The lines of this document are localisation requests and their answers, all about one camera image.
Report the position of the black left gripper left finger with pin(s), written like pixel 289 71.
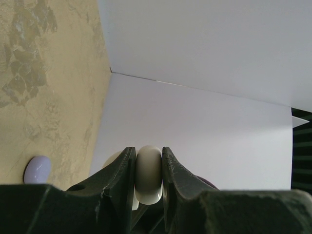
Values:
pixel 101 204

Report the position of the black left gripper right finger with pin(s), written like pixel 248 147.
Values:
pixel 191 206

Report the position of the white earbud charging case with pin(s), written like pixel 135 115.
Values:
pixel 148 185

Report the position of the purple earbud charging case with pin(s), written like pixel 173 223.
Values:
pixel 37 170

